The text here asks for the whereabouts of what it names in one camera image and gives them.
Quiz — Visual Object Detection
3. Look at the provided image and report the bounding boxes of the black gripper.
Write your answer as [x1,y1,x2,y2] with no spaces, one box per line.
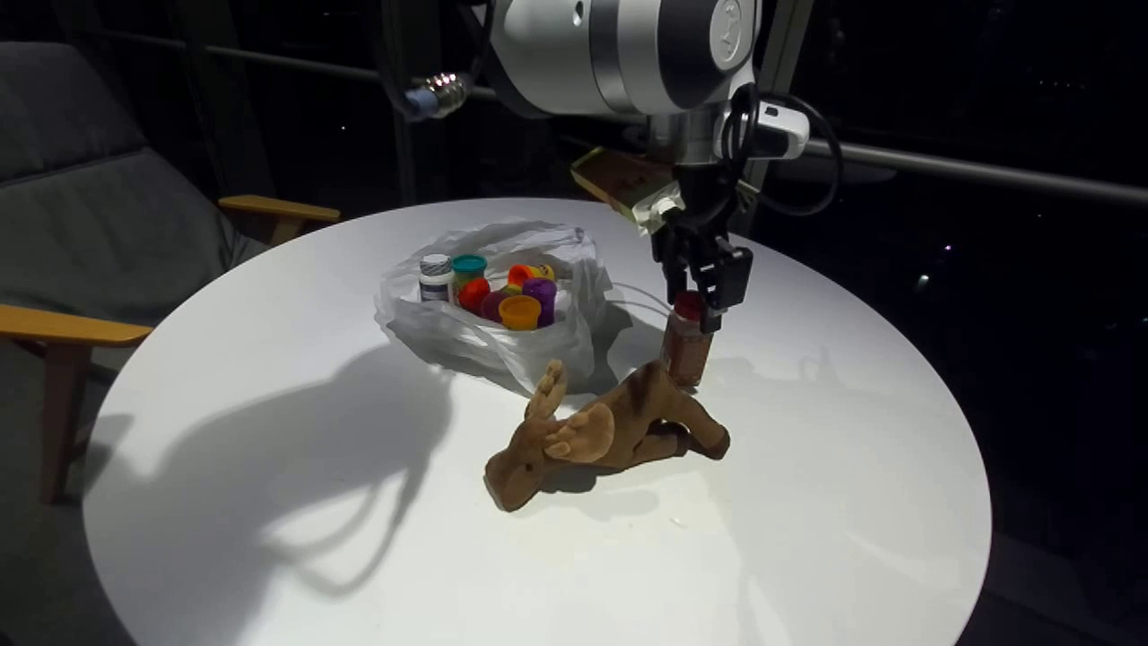
[646,157,761,338]

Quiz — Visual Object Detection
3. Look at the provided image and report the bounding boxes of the spice jar red lid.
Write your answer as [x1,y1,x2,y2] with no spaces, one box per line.
[662,285,721,391]

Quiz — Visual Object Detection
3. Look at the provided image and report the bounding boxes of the purple play-doh tub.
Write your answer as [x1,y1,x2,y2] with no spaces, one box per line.
[519,276,561,326]

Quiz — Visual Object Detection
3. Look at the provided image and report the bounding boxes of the brown plush animal toy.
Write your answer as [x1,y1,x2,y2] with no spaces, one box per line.
[482,351,736,516]

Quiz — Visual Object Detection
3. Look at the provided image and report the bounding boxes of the white plastic bag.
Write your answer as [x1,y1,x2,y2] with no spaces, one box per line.
[375,218,676,397]

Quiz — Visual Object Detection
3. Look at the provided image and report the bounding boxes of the grey armchair wooden armrests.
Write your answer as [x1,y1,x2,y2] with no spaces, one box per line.
[0,35,346,508]

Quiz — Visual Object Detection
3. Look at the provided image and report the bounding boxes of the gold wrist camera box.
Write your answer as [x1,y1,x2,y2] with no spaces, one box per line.
[566,142,688,234]

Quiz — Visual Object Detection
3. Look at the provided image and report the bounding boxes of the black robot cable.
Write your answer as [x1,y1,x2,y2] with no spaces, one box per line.
[714,80,851,222]

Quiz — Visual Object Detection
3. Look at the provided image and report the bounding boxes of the grey window post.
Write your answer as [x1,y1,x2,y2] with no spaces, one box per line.
[718,0,819,237]

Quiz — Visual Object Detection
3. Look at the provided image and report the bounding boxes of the grey horizontal window rail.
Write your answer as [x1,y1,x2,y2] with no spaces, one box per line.
[110,25,1148,211]

